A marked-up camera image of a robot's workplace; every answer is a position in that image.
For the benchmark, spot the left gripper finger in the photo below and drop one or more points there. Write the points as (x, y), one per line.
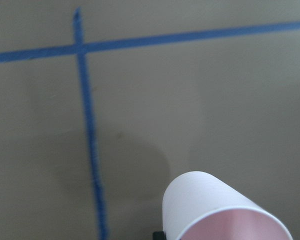
(158, 235)

